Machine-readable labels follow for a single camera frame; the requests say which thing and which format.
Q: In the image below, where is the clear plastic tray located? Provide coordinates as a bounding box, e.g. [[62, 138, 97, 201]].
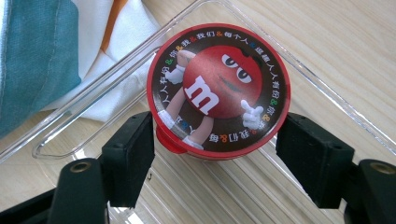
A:
[[0, 0, 396, 224]]

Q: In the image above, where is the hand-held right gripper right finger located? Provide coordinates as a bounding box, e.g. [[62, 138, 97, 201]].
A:
[[275, 112, 356, 210]]

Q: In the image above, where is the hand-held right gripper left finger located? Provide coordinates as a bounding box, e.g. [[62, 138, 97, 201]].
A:
[[101, 111, 156, 209]]

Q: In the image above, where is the red candy can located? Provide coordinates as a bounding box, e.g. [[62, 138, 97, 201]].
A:
[[146, 22, 292, 161]]

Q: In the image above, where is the white patterned tote bag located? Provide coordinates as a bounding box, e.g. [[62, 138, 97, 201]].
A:
[[0, 0, 166, 139]]

